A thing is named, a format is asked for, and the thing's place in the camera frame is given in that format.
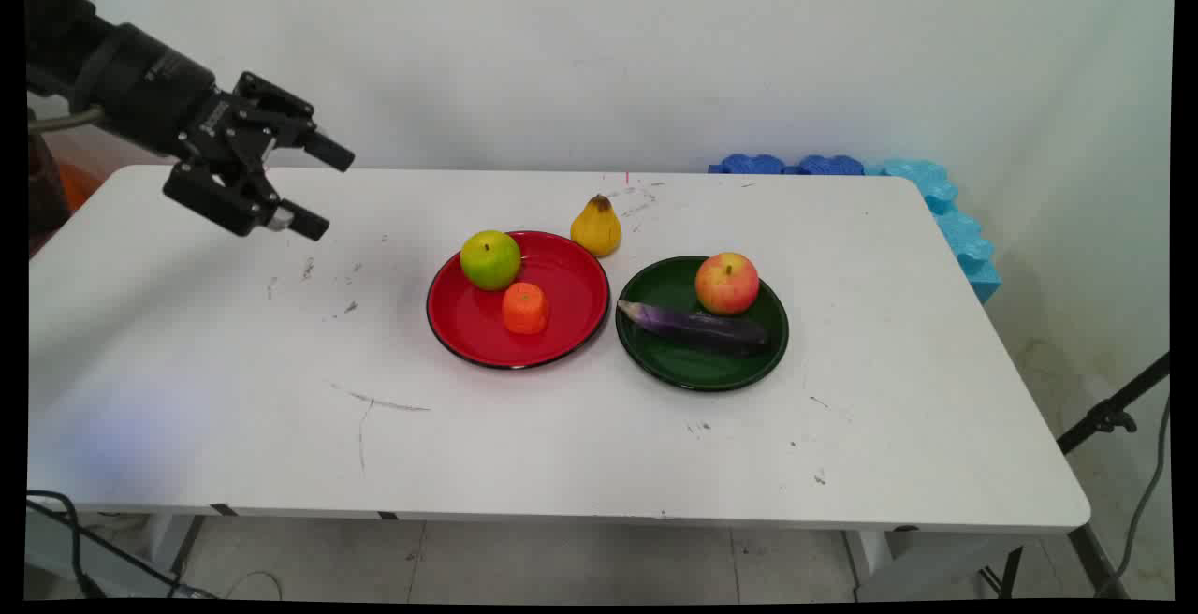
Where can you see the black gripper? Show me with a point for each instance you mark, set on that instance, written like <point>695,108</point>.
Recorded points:
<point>154,90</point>

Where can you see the purple toy eggplant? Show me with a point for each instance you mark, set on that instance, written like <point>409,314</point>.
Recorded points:
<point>702,328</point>

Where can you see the orange object behind table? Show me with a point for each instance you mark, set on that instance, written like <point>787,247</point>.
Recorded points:
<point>80,185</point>

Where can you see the dark brown object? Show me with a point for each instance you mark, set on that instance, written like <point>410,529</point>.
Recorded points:
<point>45,193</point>

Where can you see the green toy apple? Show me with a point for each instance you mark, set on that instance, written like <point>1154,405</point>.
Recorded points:
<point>490,260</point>

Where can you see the red round plate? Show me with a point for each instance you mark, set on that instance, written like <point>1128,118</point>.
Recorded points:
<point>468,324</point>

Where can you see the orange toy mandarin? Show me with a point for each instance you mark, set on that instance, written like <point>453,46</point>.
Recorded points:
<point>525,309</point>

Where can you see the yellow toy pear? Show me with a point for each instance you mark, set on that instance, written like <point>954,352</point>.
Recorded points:
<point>596,228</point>

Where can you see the black metal table leg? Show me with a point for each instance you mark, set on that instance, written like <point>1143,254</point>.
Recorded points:
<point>1090,558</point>
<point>187,544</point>

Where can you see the red yellow toy apple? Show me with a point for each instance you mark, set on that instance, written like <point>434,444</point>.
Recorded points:
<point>727,284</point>

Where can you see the dark green round plate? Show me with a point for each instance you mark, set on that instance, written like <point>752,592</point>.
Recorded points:
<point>697,366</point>

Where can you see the dark blue foam mat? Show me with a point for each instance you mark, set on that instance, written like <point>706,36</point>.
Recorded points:
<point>749,165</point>
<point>831,166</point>

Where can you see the light blue foam mat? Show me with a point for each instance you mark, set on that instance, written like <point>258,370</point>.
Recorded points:
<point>964,240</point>

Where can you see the black tripod stand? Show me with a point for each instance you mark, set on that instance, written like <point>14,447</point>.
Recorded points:
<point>1109,417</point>

